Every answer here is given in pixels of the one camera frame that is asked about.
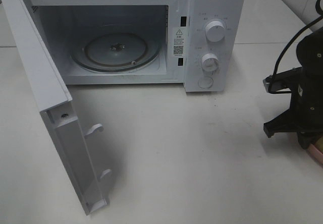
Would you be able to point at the white microwave oven body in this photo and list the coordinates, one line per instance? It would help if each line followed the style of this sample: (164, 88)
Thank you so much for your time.
(66, 23)

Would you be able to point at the white microwave door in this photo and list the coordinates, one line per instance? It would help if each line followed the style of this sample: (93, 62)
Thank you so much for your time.
(54, 103)

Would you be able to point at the upper white power knob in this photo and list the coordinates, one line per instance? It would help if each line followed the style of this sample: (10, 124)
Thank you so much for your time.
(215, 30)

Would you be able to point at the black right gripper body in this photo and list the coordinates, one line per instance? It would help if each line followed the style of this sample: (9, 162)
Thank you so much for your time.
(305, 112)

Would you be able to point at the pink round plate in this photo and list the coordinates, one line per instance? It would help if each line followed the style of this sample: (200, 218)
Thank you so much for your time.
(315, 153)

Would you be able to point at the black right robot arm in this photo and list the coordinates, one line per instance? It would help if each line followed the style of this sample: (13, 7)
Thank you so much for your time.
(309, 53)

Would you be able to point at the white warning label sticker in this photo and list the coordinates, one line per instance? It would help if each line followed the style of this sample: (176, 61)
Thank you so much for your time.
(179, 35)

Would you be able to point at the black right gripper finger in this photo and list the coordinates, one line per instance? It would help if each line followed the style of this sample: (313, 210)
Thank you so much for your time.
(284, 123)

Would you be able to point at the lower white timer knob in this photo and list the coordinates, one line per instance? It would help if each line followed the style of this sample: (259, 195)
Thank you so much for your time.
(210, 62)

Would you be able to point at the round white door button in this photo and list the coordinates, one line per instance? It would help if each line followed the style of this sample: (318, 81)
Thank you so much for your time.
(205, 82)

